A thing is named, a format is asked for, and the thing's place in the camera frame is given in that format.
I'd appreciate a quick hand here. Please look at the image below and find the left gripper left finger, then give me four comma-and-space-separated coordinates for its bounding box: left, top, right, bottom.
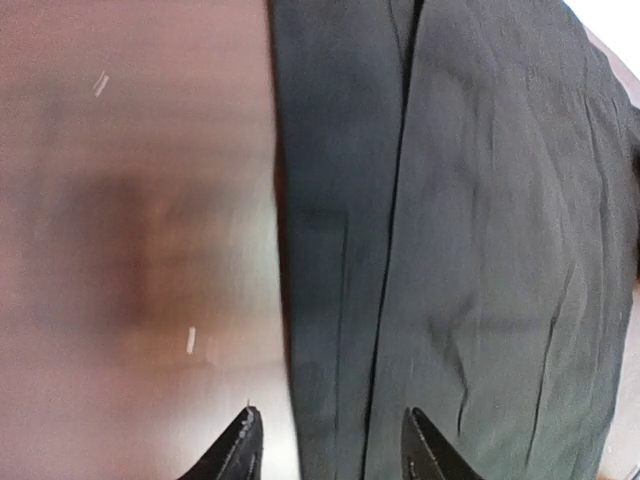
179, 405, 264, 480

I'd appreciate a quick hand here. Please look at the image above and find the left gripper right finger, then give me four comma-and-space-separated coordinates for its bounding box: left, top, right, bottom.
402, 407, 482, 480

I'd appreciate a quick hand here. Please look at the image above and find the black long sleeve shirt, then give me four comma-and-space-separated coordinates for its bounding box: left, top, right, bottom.
271, 1, 639, 479

